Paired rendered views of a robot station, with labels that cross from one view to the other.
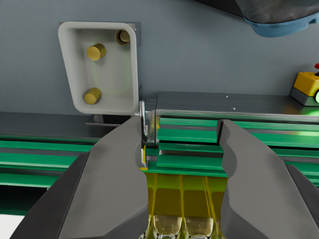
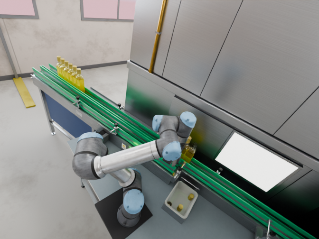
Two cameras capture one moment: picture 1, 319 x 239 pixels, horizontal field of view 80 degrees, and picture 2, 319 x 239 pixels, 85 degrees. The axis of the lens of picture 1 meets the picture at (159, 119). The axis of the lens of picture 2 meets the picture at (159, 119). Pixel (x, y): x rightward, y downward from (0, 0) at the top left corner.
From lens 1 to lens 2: 0.91 m
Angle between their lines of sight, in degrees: 26
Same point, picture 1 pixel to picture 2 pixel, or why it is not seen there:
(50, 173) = (218, 179)
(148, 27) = (159, 204)
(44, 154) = (214, 185)
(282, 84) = not seen: hidden behind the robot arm
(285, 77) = not seen: hidden behind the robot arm
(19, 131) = (222, 201)
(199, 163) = not seen: hidden behind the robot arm
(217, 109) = (155, 166)
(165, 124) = (172, 170)
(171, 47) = (156, 194)
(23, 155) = (220, 188)
